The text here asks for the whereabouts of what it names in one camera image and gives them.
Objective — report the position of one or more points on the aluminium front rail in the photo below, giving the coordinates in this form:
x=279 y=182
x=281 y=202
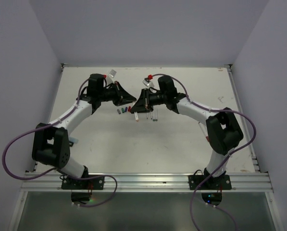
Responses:
x=155 y=183

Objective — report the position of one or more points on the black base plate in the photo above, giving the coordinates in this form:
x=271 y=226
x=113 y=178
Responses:
x=72 y=184
x=209 y=181

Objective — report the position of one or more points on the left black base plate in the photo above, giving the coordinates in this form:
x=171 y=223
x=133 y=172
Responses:
x=72 y=184

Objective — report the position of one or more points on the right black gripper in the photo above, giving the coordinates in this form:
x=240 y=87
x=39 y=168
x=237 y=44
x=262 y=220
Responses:
x=141 y=106

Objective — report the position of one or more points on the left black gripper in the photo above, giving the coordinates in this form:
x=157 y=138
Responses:
x=122 y=97

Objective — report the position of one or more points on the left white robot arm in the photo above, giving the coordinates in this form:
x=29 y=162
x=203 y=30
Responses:
x=51 y=141

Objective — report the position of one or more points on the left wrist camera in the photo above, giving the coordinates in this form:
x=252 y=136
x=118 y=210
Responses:
x=111 y=74

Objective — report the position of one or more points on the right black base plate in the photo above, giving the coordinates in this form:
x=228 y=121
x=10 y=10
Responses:
x=209 y=181

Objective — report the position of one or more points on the light blue highlighter pen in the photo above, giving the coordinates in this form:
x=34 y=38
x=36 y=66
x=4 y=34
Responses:
x=73 y=140

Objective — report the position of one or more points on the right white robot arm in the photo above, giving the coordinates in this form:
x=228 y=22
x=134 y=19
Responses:
x=222 y=130

